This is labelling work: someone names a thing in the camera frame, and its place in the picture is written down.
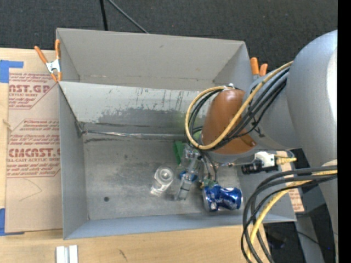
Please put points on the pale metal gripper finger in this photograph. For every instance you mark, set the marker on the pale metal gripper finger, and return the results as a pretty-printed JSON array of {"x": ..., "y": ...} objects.
[
  {"x": 187, "y": 187},
  {"x": 179, "y": 194}
]

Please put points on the crushed blue drink can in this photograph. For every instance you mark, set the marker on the crushed blue drink can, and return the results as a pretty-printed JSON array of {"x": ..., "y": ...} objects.
[{"x": 222, "y": 198}]

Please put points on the grey metal bin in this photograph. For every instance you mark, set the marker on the grey metal bin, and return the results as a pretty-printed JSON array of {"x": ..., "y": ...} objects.
[{"x": 123, "y": 171}]

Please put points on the brown cardboard board red print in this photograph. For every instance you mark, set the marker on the brown cardboard board red print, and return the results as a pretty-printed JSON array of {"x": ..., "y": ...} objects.
[{"x": 33, "y": 136}]

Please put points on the black cylinder on white bracket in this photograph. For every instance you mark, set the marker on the black cylinder on white bracket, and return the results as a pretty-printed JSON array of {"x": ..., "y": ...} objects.
[{"x": 263, "y": 160}]

